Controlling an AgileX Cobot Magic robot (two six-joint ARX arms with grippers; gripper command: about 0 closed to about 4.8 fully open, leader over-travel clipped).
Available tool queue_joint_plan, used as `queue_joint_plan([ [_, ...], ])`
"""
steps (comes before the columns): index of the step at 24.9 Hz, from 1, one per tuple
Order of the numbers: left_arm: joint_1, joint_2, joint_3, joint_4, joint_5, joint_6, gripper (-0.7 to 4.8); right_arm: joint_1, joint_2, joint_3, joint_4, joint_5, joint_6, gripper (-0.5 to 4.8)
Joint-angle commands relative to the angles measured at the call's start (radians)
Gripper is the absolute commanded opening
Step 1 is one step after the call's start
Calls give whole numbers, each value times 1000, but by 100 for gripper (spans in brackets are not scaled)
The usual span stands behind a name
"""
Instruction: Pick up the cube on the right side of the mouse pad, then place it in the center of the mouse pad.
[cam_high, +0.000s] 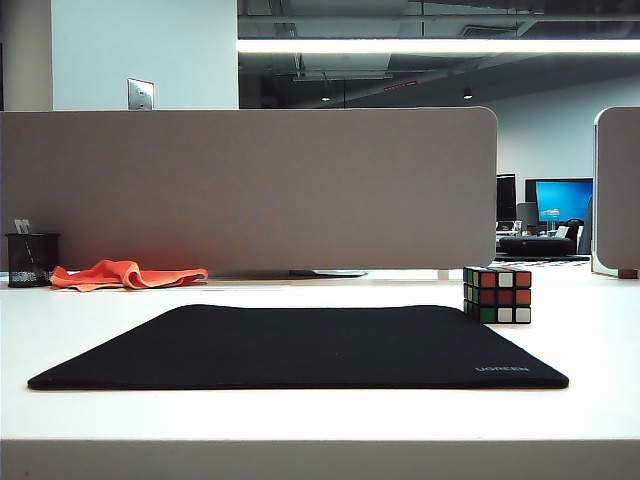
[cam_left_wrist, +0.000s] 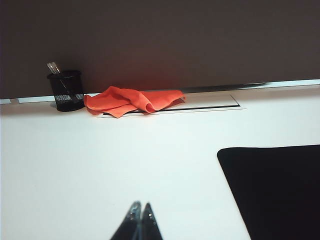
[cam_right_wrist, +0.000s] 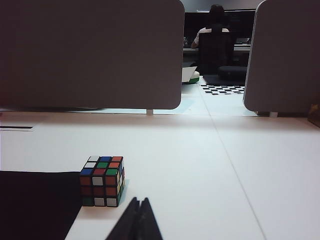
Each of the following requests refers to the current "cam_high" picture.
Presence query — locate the silver wall plate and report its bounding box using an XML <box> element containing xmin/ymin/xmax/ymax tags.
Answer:
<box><xmin>126</xmin><ymin>77</ymin><xmax>155</xmax><ymax>111</ymax></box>

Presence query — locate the multicolour puzzle cube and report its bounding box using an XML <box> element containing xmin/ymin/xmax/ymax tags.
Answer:
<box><xmin>462</xmin><ymin>265</ymin><xmax>533</xmax><ymax>326</ymax></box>

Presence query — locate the dark switched-off monitor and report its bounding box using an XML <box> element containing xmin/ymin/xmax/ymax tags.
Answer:
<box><xmin>496</xmin><ymin>173</ymin><xmax>518</xmax><ymax>222</ymax></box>

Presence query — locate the long ceiling light strip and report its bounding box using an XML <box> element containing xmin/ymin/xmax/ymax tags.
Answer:
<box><xmin>236</xmin><ymin>38</ymin><xmax>640</xmax><ymax>54</ymax></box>

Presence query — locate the black round ottoman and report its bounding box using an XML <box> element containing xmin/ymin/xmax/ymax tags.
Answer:
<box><xmin>498</xmin><ymin>235</ymin><xmax>575</xmax><ymax>256</ymax></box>

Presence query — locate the narrow beige desk divider panel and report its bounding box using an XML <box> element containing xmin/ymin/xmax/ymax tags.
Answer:
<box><xmin>591</xmin><ymin>105</ymin><xmax>640</xmax><ymax>276</ymax></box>

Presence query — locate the black mesh pen holder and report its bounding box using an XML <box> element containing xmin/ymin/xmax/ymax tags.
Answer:
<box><xmin>5</xmin><ymin>232</ymin><xmax>61</xmax><ymax>289</ymax></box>

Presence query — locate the orange cloth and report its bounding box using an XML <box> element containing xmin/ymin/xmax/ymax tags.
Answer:
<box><xmin>49</xmin><ymin>259</ymin><xmax>209</xmax><ymax>292</ymax></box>

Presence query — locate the blue screen monitor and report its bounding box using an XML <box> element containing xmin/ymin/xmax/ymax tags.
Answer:
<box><xmin>524</xmin><ymin>177</ymin><xmax>595</xmax><ymax>227</ymax></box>

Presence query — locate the black fabric mouse pad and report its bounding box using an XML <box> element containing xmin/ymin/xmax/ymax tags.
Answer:
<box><xmin>27</xmin><ymin>303</ymin><xmax>571</xmax><ymax>392</ymax></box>

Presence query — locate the wide beige desk divider panel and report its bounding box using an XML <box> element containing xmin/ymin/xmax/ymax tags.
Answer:
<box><xmin>0</xmin><ymin>105</ymin><xmax>500</xmax><ymax>272</ymax></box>

